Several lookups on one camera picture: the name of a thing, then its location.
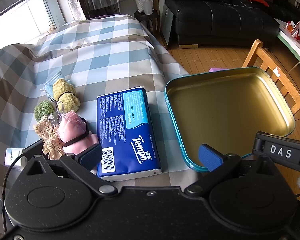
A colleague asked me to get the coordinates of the wooden chair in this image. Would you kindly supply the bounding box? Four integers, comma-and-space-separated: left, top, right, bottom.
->
242, 39, 300, 115

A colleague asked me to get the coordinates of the yellow towel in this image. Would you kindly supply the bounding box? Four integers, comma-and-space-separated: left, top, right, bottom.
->
52, 78, 81, 113

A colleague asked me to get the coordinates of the light blue face mask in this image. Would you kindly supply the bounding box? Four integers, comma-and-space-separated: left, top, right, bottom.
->
42, 72, 74, 102

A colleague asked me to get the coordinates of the checkered tablecloth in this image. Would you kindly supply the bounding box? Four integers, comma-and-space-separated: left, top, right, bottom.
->
0, 14, 201, 205

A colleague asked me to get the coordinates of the pink cloth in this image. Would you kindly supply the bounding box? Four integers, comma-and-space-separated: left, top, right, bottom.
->
57, 111, 98, 155

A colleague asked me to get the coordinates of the green yarn ball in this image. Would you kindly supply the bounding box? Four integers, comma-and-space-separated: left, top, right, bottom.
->
34, 100, 55, 121

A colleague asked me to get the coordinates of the purple box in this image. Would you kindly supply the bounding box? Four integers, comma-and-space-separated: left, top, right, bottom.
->
209, 68, 228, 72

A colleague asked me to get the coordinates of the teal gold metal tin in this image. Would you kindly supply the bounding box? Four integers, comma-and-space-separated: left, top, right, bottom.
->
165, 67, 295, 172

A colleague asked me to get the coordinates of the patterned curtain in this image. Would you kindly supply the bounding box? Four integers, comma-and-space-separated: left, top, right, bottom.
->
68, 0, 86, 21

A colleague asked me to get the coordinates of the blue Tempo tissue pack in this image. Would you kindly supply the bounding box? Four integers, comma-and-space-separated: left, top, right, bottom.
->
96, 87, 161, 181

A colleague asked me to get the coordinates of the green edged coffee table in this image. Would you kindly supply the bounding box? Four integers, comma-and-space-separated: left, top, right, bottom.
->
274, 18, 300, 63

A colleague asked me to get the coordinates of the beige lace cloth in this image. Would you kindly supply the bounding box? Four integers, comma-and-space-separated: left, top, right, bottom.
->
33, 116, 65, 160

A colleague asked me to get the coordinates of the black leather sofa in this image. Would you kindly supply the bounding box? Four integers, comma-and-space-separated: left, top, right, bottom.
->
165, 0, 279, 47

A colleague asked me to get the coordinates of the dark plant stool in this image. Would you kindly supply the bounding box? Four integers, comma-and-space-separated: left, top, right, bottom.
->
134, 9, 160, 35

